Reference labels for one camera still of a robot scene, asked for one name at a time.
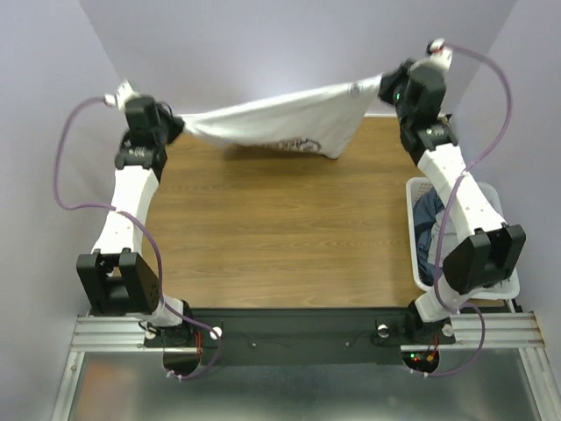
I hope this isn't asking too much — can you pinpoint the aluminium frame rail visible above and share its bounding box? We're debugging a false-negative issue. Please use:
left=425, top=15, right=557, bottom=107
left=69, top=313, right=544, bottom=353
left=104, top=116, right=153, bottom=308

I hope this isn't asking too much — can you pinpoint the aluminium frame rail left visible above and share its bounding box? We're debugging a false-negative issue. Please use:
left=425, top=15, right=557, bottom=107
left=104, top=116, right=153, bottom=308

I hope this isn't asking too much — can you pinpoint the aluminium frame rail front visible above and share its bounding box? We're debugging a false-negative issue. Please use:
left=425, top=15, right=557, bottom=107
left=69, top=313, right=544, bottom=353

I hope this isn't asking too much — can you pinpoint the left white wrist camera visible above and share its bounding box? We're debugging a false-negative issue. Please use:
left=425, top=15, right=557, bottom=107
left=103, top=80, right=142, bottom=111

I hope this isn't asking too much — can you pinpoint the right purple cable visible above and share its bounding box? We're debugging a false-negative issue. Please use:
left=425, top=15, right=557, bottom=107
left=431, top=41, right=514, bottom=379

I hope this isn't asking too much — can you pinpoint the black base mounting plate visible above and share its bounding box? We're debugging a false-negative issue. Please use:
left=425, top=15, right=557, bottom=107
left=144, top=307, right=455, bottom=366

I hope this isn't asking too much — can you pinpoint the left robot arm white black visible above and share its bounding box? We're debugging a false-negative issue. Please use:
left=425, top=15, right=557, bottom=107
left=76, top=96, right=195, bottom=346

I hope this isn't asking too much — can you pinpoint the navy blue tank top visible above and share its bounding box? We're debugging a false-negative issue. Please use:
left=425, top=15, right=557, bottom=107
left=413, top=188, right=444, bottom=287

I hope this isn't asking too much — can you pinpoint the white plastic laundry basket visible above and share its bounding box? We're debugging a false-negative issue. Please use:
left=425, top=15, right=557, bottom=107
left=406, top=177, right=520, bottom=300

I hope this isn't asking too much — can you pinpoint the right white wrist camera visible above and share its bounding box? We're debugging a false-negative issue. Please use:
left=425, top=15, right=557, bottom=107
left=427, top=39, right=453, bottom=73

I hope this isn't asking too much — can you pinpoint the grey tank top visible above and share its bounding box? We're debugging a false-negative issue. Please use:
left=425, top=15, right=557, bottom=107
left=428, top=218, right=457, bottom=268

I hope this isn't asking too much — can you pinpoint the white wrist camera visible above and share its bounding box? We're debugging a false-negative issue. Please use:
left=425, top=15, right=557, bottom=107
left=103, top=80, right=142, bottom=111
left=427, top=39, right=453, bottom=73

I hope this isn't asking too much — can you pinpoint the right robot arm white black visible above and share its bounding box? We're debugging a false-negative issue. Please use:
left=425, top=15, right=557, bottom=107
left=379, top=60, right=526, bottom=342

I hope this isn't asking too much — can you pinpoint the white graphic tank top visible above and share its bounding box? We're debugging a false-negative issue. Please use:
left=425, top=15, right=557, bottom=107
left=181, top=74, right=382, bottom=159

